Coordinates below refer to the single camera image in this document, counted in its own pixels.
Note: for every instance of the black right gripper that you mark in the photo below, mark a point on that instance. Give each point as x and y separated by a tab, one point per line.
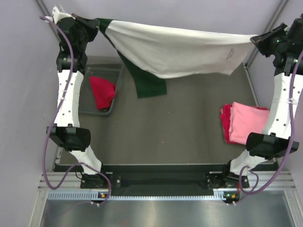
261	41

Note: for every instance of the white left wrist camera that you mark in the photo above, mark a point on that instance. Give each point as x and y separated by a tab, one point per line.
57	14

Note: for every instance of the clear grey plastic bin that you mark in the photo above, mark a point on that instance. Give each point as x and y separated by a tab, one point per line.
109	68

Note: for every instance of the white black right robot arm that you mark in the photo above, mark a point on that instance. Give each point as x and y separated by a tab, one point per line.
272	142

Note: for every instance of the pink t-shirt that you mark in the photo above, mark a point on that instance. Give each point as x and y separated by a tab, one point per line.
245	119

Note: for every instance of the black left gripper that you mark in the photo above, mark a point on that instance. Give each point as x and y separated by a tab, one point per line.
91	25

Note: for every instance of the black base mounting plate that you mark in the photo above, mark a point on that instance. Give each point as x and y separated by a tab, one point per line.
205	176

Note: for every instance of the crimson red t-shirt in bin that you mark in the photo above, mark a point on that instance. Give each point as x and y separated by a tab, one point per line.
103	92

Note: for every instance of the white and green t-shirt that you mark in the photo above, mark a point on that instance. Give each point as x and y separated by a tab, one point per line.
154	54

